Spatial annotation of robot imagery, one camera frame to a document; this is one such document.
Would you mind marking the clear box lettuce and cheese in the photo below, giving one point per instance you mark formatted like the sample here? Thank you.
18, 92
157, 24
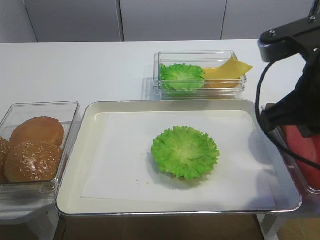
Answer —
213, 89

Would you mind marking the plain brown bun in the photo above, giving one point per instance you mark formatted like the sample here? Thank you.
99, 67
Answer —
43, 128

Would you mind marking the yellow cheese slice top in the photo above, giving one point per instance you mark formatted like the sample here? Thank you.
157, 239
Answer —
231, 70

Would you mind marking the white parchment paper sheet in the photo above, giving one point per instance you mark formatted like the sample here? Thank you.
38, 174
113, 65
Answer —
124, 168

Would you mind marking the green lettuce leaf on tray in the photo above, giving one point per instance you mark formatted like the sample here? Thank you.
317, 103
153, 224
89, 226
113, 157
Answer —
185, 152

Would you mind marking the sesame bun front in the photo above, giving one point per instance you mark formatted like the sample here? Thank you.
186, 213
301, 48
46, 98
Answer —
32, 161

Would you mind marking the silver metal baking tray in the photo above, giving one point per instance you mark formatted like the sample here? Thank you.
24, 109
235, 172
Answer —
71, 202

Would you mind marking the sesame bun left edge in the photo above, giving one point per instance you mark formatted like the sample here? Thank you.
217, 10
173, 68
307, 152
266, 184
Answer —
5, 148

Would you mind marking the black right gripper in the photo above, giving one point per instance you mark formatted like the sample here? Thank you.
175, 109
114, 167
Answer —
301, 107

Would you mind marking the red tomato slice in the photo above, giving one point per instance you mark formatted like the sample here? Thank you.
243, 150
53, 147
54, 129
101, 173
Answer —
308, 148

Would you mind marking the clear box patties and tomatoes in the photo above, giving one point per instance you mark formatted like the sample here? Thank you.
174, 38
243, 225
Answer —
307, 193

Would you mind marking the green lettuce in box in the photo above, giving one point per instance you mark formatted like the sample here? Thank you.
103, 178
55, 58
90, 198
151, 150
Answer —
182, 77

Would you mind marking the clear box with buns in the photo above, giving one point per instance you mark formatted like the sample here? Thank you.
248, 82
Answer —
67, 113

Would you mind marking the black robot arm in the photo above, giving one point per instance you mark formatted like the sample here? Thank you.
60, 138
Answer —
300, 37

